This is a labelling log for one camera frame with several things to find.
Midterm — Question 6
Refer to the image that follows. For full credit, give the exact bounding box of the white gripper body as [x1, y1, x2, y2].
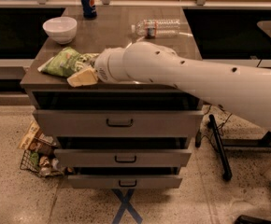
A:
[94, 49, 117, 83]

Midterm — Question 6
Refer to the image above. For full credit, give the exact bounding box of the blue Pepsi soda can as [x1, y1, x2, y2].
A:
[80, 0, 97, 19]

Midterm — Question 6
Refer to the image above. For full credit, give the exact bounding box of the snack box beside basket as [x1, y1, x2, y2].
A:
[18, 120, 56, 156]

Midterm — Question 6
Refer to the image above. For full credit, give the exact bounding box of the blue tape floor cross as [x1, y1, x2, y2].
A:
[112, 189, 143, 224]

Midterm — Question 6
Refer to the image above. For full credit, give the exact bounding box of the black floor cable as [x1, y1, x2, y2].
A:
[203, 105, 233, 142]

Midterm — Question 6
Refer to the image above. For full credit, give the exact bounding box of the bottom grey drawer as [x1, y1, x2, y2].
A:
[68, 175, 181, 189]

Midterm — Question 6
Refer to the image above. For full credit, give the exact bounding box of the top grey drawer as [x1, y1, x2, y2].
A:
[33, 110, 203, 137]

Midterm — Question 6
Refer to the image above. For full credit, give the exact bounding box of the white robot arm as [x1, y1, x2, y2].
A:
[68, 42, 271, 132]

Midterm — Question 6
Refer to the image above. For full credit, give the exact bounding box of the white ceramic bowl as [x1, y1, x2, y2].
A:
[42, 17, 78, 44]

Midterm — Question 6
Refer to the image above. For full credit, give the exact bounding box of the middle grey drawer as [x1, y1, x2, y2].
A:
[54, 149, 191, 167]

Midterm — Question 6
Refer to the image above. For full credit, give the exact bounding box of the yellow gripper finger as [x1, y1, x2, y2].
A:
[67, 66, 98, 87]

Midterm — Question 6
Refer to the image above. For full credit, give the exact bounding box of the grey three-drawer cabinet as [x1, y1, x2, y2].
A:
[20, 5, 213, 190]

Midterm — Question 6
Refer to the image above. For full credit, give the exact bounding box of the wire basket of snacks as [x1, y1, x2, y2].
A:
[20, 150, 67, 177]

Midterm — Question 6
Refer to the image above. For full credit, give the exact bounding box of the black table leg frame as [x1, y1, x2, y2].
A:
[207, 114, 271, 181]

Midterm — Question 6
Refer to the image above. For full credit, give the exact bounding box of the clear plastic water bottle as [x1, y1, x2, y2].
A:
[131, 19, 180, 38]

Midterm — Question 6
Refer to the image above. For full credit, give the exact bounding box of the grey drawer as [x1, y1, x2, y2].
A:
[68, 175, 181, 189]
[33, 110, 203, 137]
[54, 149, 191, 167]

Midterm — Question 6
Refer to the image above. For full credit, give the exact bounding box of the green jalapeno chip bag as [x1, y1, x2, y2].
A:
[37, 47, 98, 77]

